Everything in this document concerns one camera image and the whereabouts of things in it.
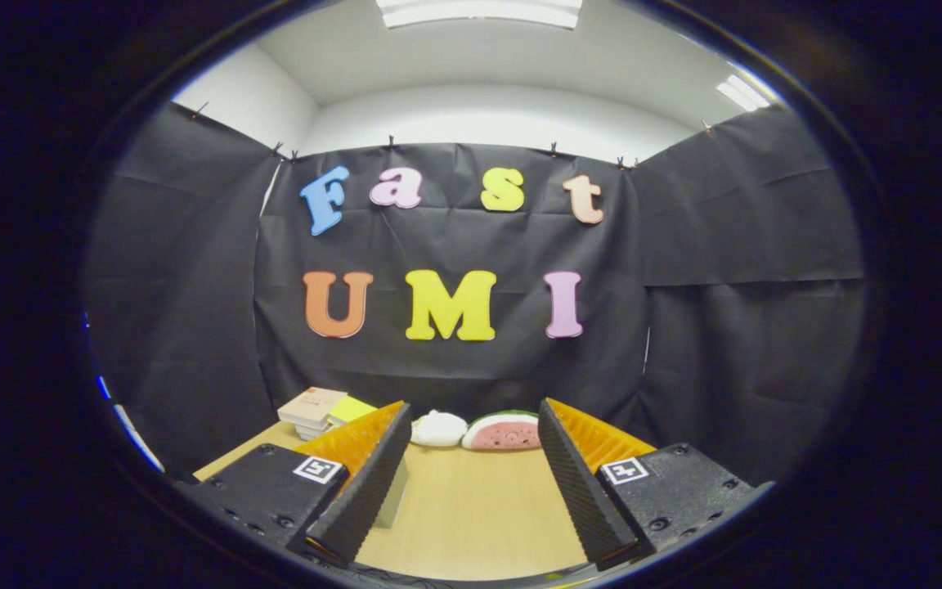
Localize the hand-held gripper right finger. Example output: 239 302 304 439
538 397 774 571

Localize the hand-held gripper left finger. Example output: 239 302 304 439
185 399 413 567

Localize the cream fabric storage box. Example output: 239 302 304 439
373 462 409 529

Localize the yellow book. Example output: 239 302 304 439
326 396 379 426

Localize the white plush toy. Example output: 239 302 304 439
410 410 469 447

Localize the watermelon plush toy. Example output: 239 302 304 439
461 411 542 452

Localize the beige book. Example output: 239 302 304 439
277 387 348 429

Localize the row of black cloth clips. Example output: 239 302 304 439
189 102 713 171

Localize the small ceiling light panel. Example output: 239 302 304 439
716 74 771 112

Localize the long ceiling light panel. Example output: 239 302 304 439
375 0 584 30

